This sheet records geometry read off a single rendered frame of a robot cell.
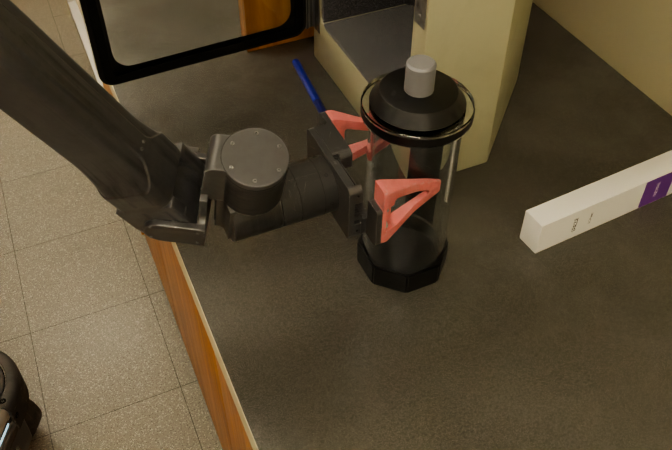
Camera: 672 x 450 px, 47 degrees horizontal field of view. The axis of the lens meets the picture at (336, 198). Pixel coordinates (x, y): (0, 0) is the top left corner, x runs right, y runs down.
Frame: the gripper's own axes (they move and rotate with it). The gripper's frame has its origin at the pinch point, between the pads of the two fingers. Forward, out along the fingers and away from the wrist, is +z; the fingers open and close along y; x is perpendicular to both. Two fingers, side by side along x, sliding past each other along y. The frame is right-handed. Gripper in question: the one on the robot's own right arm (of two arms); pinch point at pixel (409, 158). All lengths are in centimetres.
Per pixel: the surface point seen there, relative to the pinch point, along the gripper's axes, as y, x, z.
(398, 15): 36.5, 7.7, 18.1
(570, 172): 4.5, 15.3, 27.0
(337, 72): 33.6, 12.9, 7.1
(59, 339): 83, 110, -47
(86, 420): 57, 110, -45
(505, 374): -17.9, 15.5, 2.7
